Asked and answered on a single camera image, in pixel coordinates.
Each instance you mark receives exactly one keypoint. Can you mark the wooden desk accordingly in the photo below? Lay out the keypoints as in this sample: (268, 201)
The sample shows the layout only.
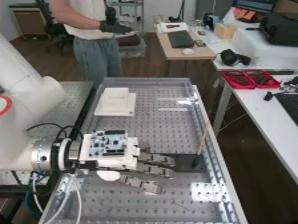
(178, 53)

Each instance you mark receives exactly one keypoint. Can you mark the white mouse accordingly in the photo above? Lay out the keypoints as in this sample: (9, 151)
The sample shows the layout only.
(188, 51)

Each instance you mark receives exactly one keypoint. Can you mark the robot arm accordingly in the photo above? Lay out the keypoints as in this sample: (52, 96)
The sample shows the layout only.
(27, 100)

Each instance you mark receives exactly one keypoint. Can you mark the black headphones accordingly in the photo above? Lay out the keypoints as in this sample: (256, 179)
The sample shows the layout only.
(231, 56)

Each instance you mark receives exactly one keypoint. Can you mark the wooden cabinet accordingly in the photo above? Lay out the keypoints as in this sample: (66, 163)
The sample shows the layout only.
(29, 21)

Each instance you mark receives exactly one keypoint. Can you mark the white desk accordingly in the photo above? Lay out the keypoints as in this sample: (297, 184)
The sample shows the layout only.
(275, 56)
(261, 120)

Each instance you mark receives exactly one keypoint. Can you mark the person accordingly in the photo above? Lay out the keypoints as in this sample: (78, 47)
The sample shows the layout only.
(95, 50)

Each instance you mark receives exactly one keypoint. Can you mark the metal shelf rack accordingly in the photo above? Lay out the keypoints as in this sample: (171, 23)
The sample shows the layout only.
(128, 13)

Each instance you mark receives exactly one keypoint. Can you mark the black chair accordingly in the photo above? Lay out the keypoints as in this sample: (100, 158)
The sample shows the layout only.
(54, 30)

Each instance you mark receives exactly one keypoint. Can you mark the clear box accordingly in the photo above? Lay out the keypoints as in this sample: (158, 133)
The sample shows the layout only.
(178, 133)

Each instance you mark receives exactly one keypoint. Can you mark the red tray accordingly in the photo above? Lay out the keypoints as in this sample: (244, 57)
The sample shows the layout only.
(239, 80)
(265, 78)

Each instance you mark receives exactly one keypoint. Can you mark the black case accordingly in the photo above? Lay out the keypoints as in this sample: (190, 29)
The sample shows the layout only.
(280, 30)

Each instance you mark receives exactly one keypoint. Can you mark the thin stick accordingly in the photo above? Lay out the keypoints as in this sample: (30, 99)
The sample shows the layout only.
(203, 141)

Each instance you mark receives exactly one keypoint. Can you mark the black keyboard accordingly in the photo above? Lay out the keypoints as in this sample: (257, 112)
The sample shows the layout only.
(289, 106)
(180, 39)

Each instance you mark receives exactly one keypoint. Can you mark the small cardboard box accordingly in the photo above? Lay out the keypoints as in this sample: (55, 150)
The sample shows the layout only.
(224, 31)

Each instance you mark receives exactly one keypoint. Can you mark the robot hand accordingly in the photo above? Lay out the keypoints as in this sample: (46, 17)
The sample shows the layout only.
(111, 150)

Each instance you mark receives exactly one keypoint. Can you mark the small white box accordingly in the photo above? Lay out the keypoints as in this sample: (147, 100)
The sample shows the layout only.
(115, 100)

